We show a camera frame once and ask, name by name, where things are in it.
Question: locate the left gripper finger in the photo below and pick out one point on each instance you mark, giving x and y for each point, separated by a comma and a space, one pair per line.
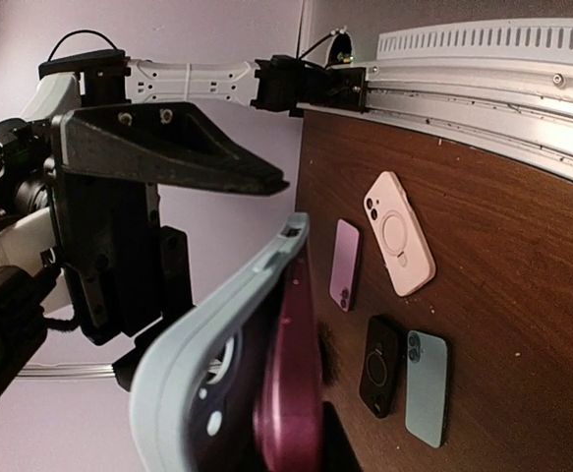
337, 453

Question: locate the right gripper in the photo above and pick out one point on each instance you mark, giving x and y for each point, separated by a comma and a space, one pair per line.
124, 270

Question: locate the pink magenta phone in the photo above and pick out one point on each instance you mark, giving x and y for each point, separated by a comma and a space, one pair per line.
288, 419

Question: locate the black phone case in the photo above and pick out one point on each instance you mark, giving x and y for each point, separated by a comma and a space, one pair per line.
381, 365

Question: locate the dark green phone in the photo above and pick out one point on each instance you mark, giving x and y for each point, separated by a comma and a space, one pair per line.
426, 387

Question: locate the blue-cased phone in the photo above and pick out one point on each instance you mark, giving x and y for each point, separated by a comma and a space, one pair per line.
193, 393

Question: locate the purple phone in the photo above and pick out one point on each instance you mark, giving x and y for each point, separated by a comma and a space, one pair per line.
345, 263

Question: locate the pink phone case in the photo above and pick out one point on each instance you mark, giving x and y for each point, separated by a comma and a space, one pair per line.
397, 231

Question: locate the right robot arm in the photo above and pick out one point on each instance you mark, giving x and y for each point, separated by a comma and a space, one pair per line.
27, 168

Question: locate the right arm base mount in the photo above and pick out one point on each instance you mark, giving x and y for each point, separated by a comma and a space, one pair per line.
323, 75

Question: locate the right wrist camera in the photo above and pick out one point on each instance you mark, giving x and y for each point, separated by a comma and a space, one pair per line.
23, 327

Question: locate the aluminium front rail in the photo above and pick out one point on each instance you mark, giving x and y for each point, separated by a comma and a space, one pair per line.
504, 86

